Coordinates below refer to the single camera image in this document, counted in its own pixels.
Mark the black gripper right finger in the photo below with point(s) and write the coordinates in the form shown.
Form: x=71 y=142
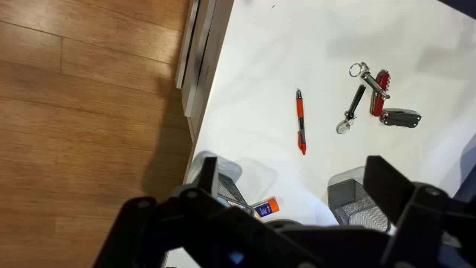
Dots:
x=387 y=188

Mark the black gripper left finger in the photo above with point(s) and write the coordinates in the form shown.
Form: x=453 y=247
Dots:
x=208 y=173

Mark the clear pen basket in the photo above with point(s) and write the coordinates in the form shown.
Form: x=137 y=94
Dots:
x=250 y=176

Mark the orange and black pen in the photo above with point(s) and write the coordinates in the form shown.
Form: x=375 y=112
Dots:
x=300 y=121

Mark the white desk drawer unit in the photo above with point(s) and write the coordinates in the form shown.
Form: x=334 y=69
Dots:
x=198 y=60

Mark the orange capped glue stick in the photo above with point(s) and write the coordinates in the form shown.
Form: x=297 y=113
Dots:
x=268 y=207

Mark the grey folded multitool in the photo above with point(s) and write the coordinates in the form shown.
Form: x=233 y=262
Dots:
x=400 y=118

